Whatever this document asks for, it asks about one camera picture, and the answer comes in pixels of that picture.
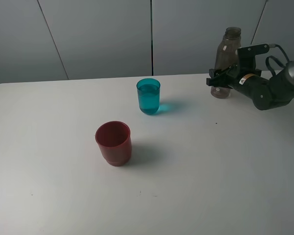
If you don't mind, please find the smoky grey water bottle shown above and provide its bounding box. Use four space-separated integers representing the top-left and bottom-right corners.
211 26 243 99

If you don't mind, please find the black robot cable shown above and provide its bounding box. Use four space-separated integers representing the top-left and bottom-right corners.
266 44 294 148

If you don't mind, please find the red plastic cup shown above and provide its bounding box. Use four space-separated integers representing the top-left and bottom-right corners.
95 121 132 166

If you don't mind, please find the teal translucent plastic cup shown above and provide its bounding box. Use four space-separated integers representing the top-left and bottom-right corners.
136 78 160 115

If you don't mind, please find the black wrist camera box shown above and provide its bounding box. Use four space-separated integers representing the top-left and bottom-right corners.
237 44 270 73

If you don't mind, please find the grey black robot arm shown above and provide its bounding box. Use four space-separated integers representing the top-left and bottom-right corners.
206 61 294 111

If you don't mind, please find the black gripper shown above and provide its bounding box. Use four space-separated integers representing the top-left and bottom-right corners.
206 65 262 98

